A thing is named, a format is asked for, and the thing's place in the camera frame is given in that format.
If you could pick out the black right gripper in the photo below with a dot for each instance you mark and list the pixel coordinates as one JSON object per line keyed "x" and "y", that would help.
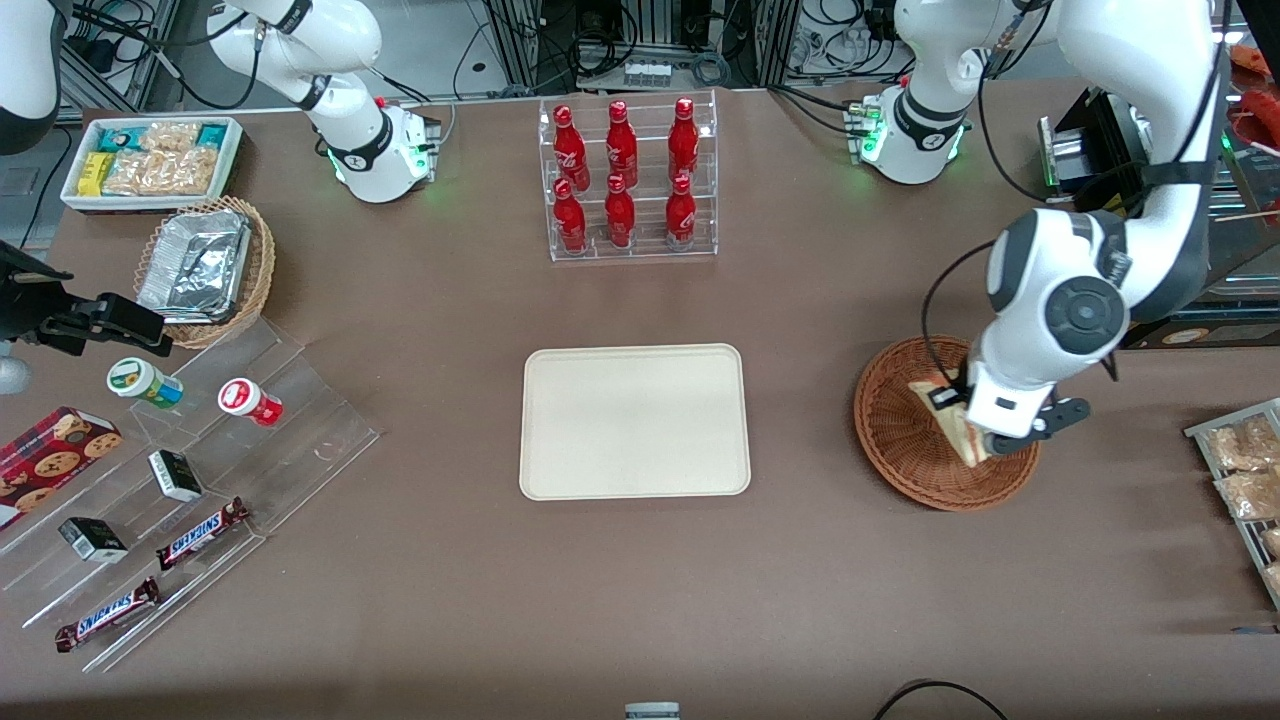
{"x": 28, "y": 311}

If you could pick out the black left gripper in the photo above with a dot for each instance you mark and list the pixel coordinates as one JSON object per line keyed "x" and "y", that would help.
{"x": 944, "y": 397}

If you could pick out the triangular sandwich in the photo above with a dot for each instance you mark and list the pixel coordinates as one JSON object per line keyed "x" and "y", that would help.
{"x": 955, "y": 432}

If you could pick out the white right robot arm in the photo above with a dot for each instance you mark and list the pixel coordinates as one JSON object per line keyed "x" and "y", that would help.
{"x": 365, "y": 150}

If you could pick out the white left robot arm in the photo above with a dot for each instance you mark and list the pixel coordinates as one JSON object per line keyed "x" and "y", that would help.
{"x": 1080, "y": 260}

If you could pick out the round brown wicker basket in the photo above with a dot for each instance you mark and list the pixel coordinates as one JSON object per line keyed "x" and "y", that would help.
{"x": 895, "y": 440}

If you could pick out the aluminium foil tray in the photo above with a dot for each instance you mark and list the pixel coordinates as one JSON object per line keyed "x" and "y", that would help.
{"x": 195, "y": 265}

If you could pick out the light wicker basket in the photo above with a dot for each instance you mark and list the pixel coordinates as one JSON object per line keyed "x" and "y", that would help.
{"x": 258, "y": 290}

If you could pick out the beige rectangular tray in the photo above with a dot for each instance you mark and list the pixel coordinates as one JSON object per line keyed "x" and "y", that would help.
{"x": 635, "y": 420}

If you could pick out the green lid yogurt cup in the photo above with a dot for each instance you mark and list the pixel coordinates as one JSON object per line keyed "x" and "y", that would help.
{"x": 135, "y": 378}

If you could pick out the yellow snack packet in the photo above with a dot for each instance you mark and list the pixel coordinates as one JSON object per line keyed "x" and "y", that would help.
{"x": 94, "y": 173}

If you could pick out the white plastic snack bin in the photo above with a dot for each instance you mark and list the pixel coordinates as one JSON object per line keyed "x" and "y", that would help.
{"x": 150, "y": 204}

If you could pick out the red cookie box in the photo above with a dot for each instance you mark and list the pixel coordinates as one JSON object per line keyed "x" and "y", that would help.
{"x": 50, "y": 460}

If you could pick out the large clear cracker bag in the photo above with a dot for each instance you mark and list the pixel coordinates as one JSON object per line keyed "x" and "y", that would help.
{"x": 160, "y": 172}

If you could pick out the teal snack packet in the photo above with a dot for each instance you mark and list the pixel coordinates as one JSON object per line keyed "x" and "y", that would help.
{"x": 212, "y": 135}
{"x": 118, "y": 138}

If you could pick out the small clear cracker bag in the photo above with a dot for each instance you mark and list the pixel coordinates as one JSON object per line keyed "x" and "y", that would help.
{"x": 170, "y": 136}

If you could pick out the small black carton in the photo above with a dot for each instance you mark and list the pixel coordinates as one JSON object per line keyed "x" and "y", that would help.
{"x": 175, "y": 476}
{"x": 92, "y": 540}

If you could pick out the red lid yogurt cup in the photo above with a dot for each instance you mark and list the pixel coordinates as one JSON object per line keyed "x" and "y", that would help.
{"x": 245, "y": 400}

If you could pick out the snickers chocolate bar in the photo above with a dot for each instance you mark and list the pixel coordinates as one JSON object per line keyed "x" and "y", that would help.
{"x": 195, "y": 540}
{"x": 105, "y": 615}

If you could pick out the clear acrylic stepped stand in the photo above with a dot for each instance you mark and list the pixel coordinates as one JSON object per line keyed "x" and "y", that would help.
{"x": 300, "y": 440}

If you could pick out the clear bagged pastry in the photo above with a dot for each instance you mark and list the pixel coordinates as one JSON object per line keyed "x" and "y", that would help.
{"x": 1240, "y": 445}
{"x": 1272, "y": 543}
{"x": 1273, "y": 582}
{"x": 1250, "y": 495}

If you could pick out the black food warmer machine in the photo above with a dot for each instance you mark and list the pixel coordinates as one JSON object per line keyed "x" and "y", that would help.
{"x": 1105, "y": 140}

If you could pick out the red cola bottle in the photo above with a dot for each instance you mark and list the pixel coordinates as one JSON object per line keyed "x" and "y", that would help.
{"x": 681, "y": 215}
{"x": 571, "y": 225}
{"x": 621, "y": 150}
{"x": 620, "y": 215}
{"x": 684, "y": 145}
{"x": 571, "y": 150}

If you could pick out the clear acrylic bottle rack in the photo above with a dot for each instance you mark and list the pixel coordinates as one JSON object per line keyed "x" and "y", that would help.
{"x": 648, "y": 255}

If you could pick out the red orange food pieces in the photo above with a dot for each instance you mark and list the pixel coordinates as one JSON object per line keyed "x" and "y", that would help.
{"x": 1258, "y": 110}

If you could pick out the white power strip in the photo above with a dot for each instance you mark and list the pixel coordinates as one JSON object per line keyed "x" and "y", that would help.
{"x": 647, "y": 73}

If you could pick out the brown table cloth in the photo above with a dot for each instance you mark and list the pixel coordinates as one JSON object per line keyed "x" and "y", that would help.
{"x": 450, "y": 600}

